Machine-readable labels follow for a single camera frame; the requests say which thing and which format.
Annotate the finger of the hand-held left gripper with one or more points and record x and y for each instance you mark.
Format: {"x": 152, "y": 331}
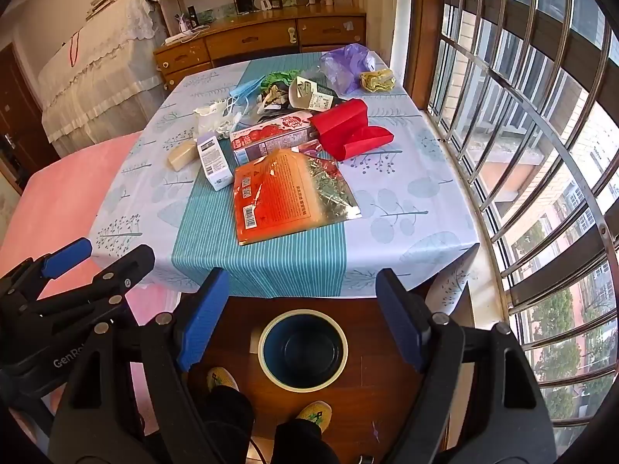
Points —
{"x": 67, "y": 257}
{"x": 128, "y": 266}

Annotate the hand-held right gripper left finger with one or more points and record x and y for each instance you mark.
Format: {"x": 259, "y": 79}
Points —
{"x": 203, "y": 321}

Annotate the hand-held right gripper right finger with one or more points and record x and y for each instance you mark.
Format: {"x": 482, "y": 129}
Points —
{"x": 401, "y": 321}

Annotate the blue trash bin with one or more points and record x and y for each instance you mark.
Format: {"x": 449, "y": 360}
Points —
{"x": 302, "y": 348}

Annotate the beige rectangular block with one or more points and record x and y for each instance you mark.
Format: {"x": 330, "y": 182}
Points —
{"x": 183, "y": 156}

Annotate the small white box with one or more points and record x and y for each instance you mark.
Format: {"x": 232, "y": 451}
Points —
{"x": 215, "y": 159}

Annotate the orange snack bag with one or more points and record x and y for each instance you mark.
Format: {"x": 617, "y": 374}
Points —
{"x": 280, "y": 198}

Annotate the white plastic bag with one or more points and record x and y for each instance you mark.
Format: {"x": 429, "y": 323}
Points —
{"x": 213, "y": 116}

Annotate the tomato print carton box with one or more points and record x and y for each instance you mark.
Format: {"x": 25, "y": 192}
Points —
{"x": 271, "y": 138}

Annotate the red paper bag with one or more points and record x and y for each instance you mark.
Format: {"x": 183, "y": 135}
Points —
{"x": 348, "y": 125}

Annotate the black plastic wrapper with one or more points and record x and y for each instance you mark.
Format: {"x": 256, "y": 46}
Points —
{"x": 271, "y": 113}

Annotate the blue face mask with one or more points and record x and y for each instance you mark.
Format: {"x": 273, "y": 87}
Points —
{"x": 246, "y": 88}

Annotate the green paper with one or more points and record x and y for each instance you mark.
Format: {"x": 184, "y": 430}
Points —
{"x": 280, "y": 79}

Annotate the yellow paper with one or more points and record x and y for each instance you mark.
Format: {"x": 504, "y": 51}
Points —
{"x": 377, "y": 80}

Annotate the dark green carton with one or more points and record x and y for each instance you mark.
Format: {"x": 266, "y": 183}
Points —
{"x": 309, "y": 96}

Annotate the purple plastic bag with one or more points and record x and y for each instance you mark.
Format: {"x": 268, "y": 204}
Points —
{"x": 348, "y": 65}

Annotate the pink bed sheet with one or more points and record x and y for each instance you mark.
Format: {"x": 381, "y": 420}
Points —
{"x": 63, "y": 193}

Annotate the person's left leg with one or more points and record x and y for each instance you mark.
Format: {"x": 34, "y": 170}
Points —
{"x": 227, "y": 425}

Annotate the person's leg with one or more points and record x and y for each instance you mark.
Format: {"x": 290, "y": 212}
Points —
{"x": 304, "y": 444}
{"x": 227, "y": 425}

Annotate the brown wooden door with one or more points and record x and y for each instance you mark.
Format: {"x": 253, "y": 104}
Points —
{"x": 19, "y": 116}

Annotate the person's right leg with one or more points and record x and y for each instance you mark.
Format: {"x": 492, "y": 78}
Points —
{"x": 304, "y": 444}

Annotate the white lace-covered furniture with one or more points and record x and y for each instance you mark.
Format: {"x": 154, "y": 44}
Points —
{"x": 96, "y": 87}

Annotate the metal window grille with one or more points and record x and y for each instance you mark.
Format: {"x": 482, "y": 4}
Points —
{"x": 602, "y": 227}

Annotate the white power strip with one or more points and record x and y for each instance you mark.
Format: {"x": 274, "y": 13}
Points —
{"x": 179, "y": 38}

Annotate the wooden desk with drawers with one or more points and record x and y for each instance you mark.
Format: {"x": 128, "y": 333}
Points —
{"x": 251, "y": 36}

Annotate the stack of books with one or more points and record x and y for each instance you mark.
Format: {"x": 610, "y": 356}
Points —
{"x": 113, "y": 0}

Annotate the white hanging drawer ornament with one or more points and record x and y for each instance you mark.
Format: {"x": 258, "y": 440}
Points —
{"x": 291, "y": 35}

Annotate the beige curtain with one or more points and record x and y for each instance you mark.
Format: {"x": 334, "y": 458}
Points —
{"x": 384, "y": 9}

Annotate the black picture frame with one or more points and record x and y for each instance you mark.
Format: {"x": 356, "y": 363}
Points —
{"x": 243, "y": 2}

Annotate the brown wooden window frame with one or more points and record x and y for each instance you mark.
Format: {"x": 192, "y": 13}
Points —
{"x": 425, "y": 34}

